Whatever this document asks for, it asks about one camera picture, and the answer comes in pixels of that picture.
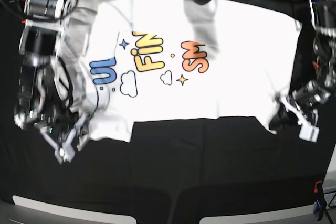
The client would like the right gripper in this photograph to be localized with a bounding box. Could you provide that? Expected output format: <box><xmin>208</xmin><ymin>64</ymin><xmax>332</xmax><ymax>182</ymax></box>
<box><xmin>14</xmin><ymin>104</ymin><xmax>88</xmax><ymax>164</ymax></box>

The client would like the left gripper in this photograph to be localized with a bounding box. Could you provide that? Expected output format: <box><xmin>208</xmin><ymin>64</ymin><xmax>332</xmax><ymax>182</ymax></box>
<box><xmin>269</xmin><ymin>80</ymin><xmax>332</xmax><ymax>142</ymax></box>

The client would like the white printed t-shirt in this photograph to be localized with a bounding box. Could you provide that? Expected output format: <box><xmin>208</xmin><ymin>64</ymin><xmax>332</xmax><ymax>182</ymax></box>
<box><xmin>57</xmin><ymin>0</ymin><xmax>301</xmax><ymax>143</ymax></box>

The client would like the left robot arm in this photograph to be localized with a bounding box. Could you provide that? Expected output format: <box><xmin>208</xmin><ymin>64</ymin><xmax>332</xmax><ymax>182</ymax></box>
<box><xmin>269</xmin><ymin>0</ymin><xmax>335</xmax><ymax>142</ymax></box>

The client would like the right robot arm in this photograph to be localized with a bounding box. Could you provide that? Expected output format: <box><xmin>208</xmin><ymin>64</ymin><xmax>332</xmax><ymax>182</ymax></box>
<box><xmin>14</xmin><ymin>0</ymin><xmax>87</xmax><ymax>163</ymax></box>

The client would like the red blue clamp near right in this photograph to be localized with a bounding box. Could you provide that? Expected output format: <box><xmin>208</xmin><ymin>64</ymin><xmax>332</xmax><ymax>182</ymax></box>
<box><xmin>313</xmin><ymin>180</ymin><xmax>327</xmax><ymax>221</ymax></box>

